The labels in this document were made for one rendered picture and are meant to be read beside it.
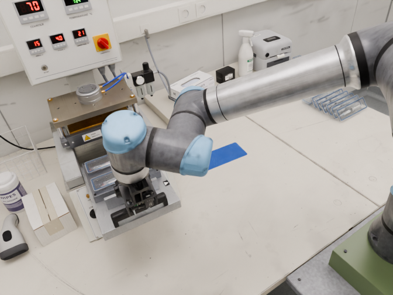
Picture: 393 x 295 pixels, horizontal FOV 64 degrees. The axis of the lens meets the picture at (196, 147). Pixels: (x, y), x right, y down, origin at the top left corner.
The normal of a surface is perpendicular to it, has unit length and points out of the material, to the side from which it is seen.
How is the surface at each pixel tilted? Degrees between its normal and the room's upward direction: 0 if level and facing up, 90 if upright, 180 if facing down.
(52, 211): 2
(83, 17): 90
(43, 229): 87
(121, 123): 20
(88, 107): 0
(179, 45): 90
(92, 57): 90
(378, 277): 4
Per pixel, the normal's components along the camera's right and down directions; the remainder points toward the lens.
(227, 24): 0.53, 0.50
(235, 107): -0.18, 0.60
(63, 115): -0.09, -0.77
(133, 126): 0.07, -0.54
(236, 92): -0.40, -0.04
